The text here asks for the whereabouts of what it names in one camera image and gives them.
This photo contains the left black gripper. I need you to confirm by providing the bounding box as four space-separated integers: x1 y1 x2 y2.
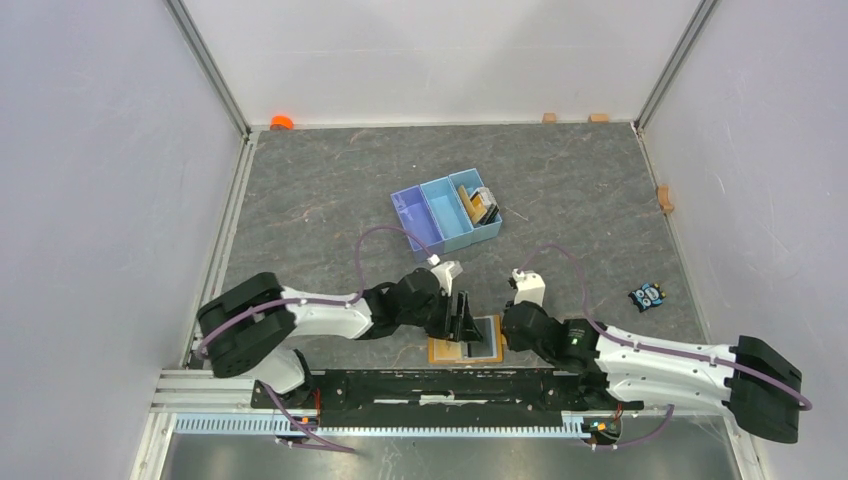
399 288 483 343

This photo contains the grey credit card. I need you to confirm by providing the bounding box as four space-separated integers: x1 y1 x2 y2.
466 316 497 359

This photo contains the orange leather card holder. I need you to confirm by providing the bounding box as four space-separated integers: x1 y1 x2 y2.
428 315 506 366

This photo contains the light blue bin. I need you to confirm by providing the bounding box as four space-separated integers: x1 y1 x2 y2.
449 168 502 243
420 177 473 253

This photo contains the stack of credit cards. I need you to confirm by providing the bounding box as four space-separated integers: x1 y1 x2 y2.
457 185 499 226

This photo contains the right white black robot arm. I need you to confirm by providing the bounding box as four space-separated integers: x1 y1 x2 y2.
502 301 802 444

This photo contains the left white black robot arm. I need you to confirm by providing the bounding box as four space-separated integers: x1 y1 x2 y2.
195 262 486 408

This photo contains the blue owl sticker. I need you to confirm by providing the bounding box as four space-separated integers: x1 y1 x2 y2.
628 283 667 313

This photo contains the purple plastic bin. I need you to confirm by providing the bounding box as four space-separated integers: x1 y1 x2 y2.
390 186 445 256

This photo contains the curved wooden piece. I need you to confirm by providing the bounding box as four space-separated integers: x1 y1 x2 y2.
656 184 675 215

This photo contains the orange round cap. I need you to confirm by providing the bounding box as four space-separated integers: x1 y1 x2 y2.
269 115 294 130

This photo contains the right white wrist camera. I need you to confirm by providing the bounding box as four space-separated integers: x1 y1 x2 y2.
510 269 546 307

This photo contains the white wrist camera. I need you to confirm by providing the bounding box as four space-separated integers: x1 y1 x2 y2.
427 254 463 296
510 269 546 307

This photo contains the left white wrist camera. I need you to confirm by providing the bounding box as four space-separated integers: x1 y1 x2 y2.
427 254 463 296

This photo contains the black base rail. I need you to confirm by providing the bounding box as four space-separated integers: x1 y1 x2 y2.
280 368 644 428

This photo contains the white slotted cable duct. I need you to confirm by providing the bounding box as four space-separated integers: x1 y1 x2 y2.
173 413 590 440

